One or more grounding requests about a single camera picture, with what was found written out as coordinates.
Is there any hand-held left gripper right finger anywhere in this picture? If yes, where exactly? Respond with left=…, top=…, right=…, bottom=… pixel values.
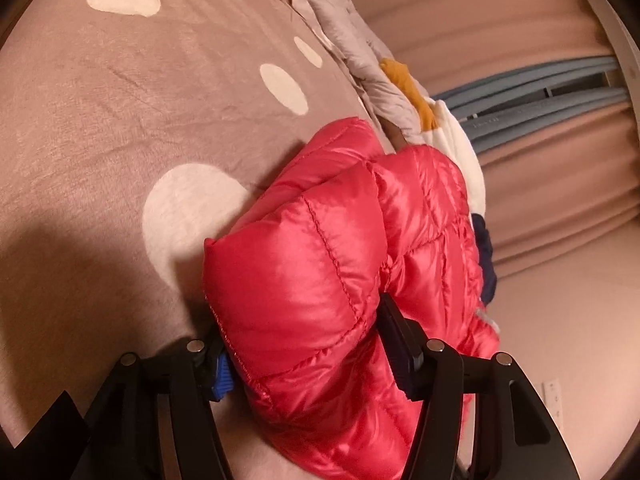
left=377, top=293, right=576, bottom=480

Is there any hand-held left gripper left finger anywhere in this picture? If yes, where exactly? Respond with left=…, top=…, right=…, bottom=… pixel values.
left=70, top=336, right=236, bottom=480

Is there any pink puffer jacket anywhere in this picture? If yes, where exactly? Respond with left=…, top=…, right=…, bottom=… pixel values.
left=202, top=117, right=502, bottom=480

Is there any pink curtain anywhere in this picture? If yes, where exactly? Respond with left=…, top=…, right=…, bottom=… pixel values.
left=470, top=102, right=640, bottom=281
left=345, top=0, right=618, bottom=98

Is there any white orange navy fleece jacket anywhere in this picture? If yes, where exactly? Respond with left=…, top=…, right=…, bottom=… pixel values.
left=379, top=57, right=499, bottom=311

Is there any brown dotted deer blanket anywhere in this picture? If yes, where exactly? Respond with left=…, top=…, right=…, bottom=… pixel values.
left=0, top=0, right=401, bottom=480

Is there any blue-grey curtain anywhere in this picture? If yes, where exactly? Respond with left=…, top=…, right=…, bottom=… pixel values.
left=432, top=55, right=632, bottom=157

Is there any grey quilted jacket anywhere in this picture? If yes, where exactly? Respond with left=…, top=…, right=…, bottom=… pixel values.
left=289, top=0, right=422, bottom=147

